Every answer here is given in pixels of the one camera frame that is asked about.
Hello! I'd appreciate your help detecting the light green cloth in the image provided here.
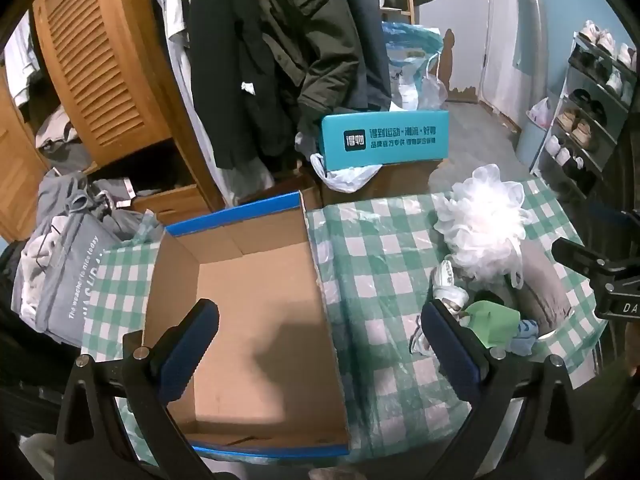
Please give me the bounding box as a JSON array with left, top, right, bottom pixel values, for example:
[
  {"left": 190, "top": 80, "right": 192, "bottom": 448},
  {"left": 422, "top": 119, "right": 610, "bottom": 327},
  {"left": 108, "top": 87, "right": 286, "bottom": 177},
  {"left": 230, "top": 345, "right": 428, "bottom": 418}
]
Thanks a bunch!
[{"left": 464, "top": 300, "right": 521, "bottom": 348}]

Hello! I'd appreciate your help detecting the pale printed garment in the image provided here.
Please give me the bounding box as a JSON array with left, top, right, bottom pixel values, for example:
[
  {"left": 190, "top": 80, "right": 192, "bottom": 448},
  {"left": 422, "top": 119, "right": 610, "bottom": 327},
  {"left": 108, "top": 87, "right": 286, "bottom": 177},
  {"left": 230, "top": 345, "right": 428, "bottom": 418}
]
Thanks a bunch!
[{"left": 409, "top": 259, "right": 469, "bottom": 356}]

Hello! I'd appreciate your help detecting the black soft cloth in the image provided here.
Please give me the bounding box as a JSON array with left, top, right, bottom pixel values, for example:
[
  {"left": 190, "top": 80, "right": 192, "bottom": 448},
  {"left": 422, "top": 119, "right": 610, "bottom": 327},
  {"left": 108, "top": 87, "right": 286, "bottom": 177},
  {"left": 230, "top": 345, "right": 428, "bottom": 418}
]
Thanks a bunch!
[{"left": 474, "top": 289, "right": 504, "bottom": 306}]

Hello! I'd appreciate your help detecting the grey fabric piece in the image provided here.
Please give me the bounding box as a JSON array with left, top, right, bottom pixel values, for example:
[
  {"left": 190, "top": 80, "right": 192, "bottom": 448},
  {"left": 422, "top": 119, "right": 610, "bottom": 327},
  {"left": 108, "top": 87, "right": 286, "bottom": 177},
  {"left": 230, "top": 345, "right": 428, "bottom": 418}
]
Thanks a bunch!
[{"left": 515, "top": 240, "right": 570, "bottom": 335}]

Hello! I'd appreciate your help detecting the blue striped white sock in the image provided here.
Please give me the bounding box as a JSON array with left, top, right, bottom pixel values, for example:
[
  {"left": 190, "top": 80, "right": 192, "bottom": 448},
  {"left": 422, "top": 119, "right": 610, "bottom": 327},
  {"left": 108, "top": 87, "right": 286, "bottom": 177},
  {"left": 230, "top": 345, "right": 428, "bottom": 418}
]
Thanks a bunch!
[{"left": 506, "top": 320, "right": 539, "bottom": 356}]

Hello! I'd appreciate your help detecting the white mesh bath pouf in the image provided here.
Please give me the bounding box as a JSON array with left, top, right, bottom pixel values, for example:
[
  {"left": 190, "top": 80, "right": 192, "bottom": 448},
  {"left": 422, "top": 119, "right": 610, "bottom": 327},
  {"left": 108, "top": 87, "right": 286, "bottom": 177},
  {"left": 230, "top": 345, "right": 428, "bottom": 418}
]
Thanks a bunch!
[{"left": 433, "top": 164, "right": 532, "bottom": 289}]

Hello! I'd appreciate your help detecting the blue-edged cardboard box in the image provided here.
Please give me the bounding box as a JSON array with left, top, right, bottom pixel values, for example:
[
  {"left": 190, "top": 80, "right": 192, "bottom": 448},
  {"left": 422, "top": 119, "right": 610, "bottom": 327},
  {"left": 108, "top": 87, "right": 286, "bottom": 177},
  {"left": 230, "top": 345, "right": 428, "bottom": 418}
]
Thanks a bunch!
[{"left": 142, "top": 192, "right": 349, "bottom": 460}]

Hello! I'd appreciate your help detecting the green checkered tablecloth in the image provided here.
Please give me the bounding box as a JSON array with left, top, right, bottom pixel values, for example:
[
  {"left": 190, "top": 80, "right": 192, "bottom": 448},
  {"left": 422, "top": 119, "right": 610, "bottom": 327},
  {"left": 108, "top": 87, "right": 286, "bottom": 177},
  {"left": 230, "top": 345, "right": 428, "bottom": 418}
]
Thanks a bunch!
[{"left": 81, "top": 178, "right": 606, "bottom": 463}]

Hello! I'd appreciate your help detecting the grey tote bag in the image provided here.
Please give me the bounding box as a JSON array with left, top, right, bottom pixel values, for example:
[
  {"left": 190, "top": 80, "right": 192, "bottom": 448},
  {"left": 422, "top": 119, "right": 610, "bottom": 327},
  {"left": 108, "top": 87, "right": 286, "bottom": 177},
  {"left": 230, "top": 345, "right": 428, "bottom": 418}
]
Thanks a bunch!
[{"left": 10, "top": 209, "right": 122, "bottom": 348}]

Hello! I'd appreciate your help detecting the shoe rack with shoes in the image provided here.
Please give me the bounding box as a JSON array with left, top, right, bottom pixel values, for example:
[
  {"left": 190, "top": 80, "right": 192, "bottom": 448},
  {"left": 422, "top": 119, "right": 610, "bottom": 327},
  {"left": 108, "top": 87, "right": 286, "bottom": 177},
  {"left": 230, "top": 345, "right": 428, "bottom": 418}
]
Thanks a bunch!
[{"left": 534, "top": 20, "right": 638, "bottom": 203}]

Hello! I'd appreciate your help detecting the brown cardboard box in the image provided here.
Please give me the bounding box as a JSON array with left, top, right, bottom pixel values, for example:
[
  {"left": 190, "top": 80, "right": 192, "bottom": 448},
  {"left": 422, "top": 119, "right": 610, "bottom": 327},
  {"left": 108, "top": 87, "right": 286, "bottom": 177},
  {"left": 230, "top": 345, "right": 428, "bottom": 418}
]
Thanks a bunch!
[{"left": 303, "top": 159, "right": 447, "bottom": 209}]

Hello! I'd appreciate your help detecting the light blue waste bin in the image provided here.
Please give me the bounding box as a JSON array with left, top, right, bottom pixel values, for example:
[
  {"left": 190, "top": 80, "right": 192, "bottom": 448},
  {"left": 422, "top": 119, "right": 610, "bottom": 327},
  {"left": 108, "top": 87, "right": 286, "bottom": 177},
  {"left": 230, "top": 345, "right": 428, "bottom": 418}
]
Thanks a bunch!
[{"left": 515, "top": 98, "right": 552, "bottom": 170}]

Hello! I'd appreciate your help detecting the white plastic bag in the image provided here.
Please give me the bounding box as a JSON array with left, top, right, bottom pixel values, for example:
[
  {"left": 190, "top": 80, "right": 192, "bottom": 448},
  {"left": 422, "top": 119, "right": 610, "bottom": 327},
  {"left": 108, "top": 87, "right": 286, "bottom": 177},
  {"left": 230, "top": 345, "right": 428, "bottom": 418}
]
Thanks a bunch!
[{"left": 309, "top": 153, "right": 383, "bottom": 194}]

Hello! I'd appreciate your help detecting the teal shoe box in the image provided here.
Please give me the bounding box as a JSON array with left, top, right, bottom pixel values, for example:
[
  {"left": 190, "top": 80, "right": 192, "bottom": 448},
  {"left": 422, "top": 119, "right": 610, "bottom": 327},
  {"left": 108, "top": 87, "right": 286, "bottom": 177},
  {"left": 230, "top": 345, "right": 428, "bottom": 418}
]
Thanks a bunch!
[{"left": 320, "top": 110, "right": 449, "bottom": 171}]

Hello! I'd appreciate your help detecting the black hanging jacket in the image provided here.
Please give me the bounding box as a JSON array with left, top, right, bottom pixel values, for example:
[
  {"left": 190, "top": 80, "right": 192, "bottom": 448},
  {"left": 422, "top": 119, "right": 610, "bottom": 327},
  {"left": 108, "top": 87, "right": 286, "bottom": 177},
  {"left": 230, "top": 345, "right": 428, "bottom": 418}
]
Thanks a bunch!
[{"left": 189, "top": 0, "right": 297, "bottom": 174}]

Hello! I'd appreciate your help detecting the blue clear plastic bag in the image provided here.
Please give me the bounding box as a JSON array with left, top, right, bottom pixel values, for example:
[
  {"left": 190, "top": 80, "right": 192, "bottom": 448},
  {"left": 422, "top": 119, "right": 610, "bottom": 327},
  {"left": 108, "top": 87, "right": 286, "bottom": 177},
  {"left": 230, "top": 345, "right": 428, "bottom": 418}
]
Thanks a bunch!
[{"left": 382, "top": 22, "right": 448, "bottom": 112}]

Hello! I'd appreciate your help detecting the wooden louvered wardrobe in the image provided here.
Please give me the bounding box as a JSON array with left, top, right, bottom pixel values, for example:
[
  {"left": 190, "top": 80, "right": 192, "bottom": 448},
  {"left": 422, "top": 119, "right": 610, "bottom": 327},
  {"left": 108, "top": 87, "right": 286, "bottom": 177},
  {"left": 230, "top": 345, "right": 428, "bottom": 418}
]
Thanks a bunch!
[{"left": 1, "top": 0, "right": 224, "bottom": 226}]

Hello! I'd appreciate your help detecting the olive green hanging jacket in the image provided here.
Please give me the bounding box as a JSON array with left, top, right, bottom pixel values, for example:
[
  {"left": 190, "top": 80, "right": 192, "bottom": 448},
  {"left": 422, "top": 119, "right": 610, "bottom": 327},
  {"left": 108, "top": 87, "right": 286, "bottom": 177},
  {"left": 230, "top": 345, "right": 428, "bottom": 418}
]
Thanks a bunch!
[{"left": 257, "top": 0, "right": 366, "bottom": 136}]

